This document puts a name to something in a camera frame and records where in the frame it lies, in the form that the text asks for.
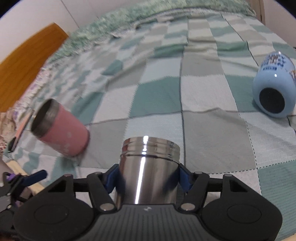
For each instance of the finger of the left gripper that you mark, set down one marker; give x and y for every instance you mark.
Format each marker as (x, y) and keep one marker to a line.
(34, 178)

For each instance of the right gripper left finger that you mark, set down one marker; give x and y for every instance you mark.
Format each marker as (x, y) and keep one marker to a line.
(100, 185)

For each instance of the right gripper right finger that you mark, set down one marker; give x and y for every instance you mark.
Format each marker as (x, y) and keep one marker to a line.
(195, 187)

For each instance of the silver steel cup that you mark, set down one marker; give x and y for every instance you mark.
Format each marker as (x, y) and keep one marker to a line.
(148, 172)

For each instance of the pink steel cup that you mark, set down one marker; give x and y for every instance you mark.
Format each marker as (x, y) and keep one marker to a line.
(59, 129)

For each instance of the light blue ceramic cup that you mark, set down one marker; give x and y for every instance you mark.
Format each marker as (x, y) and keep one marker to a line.
(273, 87)

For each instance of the pink smartphone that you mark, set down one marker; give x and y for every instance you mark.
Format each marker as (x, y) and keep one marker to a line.
(14, 141)

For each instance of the beige crumpled clothes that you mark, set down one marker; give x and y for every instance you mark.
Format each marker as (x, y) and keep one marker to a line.
(7, 128)

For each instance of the purple floral pillow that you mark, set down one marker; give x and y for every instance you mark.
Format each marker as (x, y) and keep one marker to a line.
(22, 105)

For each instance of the checkered bed sheet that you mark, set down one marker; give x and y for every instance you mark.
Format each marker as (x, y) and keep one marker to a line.
(186, 79)

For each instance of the wooden headboard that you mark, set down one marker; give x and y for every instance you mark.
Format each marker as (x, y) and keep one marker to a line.
(21, 67)

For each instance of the green floral quilt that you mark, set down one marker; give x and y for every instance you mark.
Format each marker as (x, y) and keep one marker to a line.
(126, 18)

